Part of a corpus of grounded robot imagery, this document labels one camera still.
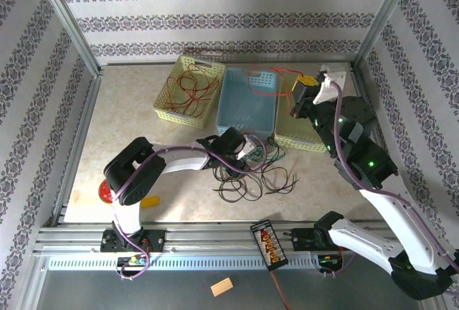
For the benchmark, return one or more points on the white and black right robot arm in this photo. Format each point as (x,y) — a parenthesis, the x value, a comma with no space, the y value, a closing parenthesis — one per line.
(362,238)

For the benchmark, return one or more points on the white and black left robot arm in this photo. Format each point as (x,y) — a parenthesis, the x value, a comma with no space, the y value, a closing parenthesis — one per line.
(179,163)

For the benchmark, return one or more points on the light blue plastic basket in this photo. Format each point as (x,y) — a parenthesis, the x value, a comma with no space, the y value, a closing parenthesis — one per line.
(244,109)

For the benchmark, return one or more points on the yellow-green plastic basket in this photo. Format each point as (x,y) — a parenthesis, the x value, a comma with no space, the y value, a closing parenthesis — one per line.
(290,127)

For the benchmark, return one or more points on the pale yellow plastic basket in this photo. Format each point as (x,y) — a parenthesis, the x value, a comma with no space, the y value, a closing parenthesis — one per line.
(161,105)

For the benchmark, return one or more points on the black board with orange connectors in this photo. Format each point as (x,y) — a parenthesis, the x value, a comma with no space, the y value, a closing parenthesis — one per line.
(269,245)

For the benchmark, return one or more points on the yellow rectangular block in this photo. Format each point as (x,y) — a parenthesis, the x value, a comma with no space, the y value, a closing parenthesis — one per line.
(150,202)

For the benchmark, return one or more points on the small wooden block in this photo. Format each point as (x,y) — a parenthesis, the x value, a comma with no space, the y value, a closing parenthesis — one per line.
(222,286)

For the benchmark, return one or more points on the small circuit board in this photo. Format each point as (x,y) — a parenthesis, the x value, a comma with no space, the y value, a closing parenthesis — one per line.
(133,261)
(329,262)

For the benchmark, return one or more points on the red round button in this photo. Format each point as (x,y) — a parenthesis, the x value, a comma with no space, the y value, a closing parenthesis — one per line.
(104,192)

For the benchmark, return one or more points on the aluminium frame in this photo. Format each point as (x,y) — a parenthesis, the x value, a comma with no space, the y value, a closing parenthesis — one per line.
(215,234)

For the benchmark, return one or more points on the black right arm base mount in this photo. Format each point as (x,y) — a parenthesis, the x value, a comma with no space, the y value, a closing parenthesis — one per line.
(303,240)

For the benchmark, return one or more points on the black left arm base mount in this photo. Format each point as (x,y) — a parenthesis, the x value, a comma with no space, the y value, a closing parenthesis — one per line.
(157,240)

